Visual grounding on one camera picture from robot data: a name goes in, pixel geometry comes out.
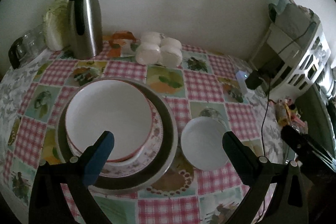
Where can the red rimmed white bowl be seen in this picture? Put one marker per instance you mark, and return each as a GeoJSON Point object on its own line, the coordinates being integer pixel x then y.
{"type": "Point", "coordinates": [109, 105]}

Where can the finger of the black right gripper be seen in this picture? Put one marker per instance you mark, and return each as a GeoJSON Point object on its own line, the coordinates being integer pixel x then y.
{"type": "Point", "coordinates": [309, 151]}

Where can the checkered fruit tablecloth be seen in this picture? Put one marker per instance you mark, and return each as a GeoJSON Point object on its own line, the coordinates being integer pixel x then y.
{"type": "Point", "coordinates": [204, 84]}

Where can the napa cabbage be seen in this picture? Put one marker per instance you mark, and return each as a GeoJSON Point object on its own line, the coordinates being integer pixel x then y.
{"type": "Point", "coordinates": [55, 25]}

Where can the floral rimmed white plate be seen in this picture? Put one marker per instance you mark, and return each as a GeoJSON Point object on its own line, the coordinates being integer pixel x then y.
{"type": "Point", "coordinates": [140, 159]}

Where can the black power adapter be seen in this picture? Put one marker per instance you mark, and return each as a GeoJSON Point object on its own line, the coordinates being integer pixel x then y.
{"type": "Point", "coordinates": [253, 81]}

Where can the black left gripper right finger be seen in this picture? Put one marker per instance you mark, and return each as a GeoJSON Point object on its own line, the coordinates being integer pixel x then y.
{"type": "Point", "coordinates": [253, 170]}

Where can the stainless steel thermos jug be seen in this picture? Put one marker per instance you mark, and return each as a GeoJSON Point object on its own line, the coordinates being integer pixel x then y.
{"type": "Point", "coordinates": [84, 28]}

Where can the white power strip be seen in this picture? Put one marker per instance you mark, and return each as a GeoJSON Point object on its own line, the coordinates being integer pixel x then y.
{"type": "Point", "coordinates": [241, 77]}

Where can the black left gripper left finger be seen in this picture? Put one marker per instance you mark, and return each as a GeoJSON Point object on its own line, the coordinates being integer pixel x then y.
{"type": "Point", "coordinates": [89, 164]}

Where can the white toilet paper pack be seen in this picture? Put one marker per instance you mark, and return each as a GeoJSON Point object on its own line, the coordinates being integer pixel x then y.
{"type": "Point", "coordinates": [157, 49]}

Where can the glass jar with dark lid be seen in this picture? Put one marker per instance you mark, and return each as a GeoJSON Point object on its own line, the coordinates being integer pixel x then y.
{"type": "Point", "coordinates": [27, 47]}

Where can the orange patterned packet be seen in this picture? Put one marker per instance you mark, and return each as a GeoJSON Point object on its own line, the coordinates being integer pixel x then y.
{"type": "Point", "coordinates": [122, 44]}

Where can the plain white bowl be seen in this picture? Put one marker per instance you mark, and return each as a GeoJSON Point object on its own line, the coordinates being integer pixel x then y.
{"type": "Point", "coordinates": [201, 143]}

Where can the grey round metal tray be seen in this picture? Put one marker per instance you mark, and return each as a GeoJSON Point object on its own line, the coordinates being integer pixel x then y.
{"type": "Point", "coordinates": [153, 172]}

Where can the yellow snack packet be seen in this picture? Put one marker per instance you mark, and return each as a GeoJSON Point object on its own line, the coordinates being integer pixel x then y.
{"type": "Point", "coordinates": [287, 113]}

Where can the white plastic basket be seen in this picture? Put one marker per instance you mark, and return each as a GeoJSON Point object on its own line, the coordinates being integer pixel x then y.
{"type": "Point", "coordinates": [293, 51]}

